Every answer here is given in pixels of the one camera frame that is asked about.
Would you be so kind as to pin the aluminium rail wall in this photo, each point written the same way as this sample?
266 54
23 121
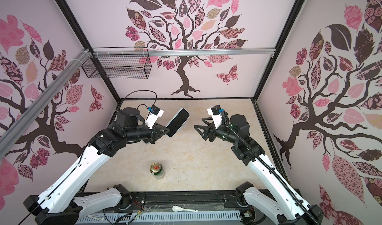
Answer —
198 52
10 137

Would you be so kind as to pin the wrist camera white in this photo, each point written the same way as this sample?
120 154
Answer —
215 112
154 113

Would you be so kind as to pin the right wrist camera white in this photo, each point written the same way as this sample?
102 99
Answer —
215 112

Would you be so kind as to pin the black wire basket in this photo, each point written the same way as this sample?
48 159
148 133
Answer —
118 63

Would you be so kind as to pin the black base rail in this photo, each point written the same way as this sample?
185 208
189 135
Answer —
215 200

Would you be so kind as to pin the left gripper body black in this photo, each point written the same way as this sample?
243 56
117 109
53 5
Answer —
150 134

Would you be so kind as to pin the green beverage can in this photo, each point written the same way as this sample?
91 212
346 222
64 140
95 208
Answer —
157 170

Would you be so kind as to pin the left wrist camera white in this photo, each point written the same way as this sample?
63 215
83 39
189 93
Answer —
154 113

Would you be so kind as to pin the aluminium rail back wall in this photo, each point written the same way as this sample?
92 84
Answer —
198 52

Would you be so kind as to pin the white slotted cable duct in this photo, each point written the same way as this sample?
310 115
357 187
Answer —
159 217

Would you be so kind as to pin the black smartphone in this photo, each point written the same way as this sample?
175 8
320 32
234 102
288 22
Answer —
177 122

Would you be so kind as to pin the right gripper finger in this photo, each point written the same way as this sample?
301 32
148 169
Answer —
205 136
202 130

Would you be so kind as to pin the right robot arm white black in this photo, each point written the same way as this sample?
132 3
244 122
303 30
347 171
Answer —
286 206

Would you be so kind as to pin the white plastic spoon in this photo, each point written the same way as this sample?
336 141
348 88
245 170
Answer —
180 209

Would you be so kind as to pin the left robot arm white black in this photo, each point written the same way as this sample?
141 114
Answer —
60 205

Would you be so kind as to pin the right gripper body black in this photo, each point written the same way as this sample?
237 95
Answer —
212 132

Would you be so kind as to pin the aluminium rail left wall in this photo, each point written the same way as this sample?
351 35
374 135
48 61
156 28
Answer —
10 137

